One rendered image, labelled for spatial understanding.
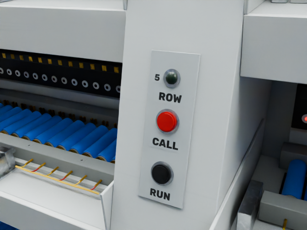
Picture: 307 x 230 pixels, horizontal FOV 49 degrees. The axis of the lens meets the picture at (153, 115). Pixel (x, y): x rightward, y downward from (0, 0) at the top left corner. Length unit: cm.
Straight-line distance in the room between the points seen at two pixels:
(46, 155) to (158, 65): 20
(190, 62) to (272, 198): 15
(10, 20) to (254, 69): 24
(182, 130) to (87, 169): 15
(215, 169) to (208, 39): 10
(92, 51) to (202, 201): 16
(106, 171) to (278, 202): 17
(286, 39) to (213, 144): 9
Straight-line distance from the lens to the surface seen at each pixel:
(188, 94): 25
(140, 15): 28
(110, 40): 30
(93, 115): 50
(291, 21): 24
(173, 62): 26
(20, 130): 50
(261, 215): 34
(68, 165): 40
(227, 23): 25
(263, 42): 25
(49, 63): 55
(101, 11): 30
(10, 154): 44
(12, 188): 42
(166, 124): 26
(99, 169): 37
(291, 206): 33
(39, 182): 41
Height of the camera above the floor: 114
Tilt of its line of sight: 11 degrees down
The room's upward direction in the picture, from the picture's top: 5 degrees clockwise
